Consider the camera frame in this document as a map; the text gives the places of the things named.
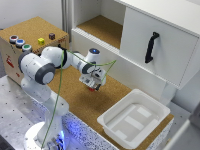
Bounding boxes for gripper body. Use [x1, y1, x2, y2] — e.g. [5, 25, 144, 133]
[78, 68, 105, 92]

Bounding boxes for purple block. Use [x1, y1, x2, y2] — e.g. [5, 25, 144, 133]
[48, 32, 56, 41]

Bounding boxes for yellow block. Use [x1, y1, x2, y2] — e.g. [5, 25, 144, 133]
[37, 37, 46, 46]

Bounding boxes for white cabinet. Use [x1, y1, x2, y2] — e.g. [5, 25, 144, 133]
[69, 0, 200, 107]

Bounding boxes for white plastic box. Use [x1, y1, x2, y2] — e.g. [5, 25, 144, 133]
[96, 88, 171, 150]

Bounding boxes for green button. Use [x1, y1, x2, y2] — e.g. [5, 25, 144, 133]
[21, 43, 33, 53]

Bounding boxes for white sliding door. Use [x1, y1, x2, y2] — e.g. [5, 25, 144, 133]
[119, 6, 200, 89]

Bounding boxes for wooden drawer box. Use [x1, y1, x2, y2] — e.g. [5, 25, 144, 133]
[0, 16, 71, 86]

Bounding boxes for blue button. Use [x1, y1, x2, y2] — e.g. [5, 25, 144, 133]
[15, 38, 26, 48]

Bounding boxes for red button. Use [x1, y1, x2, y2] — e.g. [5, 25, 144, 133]
[9, 34, 19, 44]

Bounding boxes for green cable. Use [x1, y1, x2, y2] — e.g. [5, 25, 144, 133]
[40, 48, 117, 149]

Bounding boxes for black door handle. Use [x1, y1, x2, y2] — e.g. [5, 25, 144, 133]
[144, 31, 160, 64]

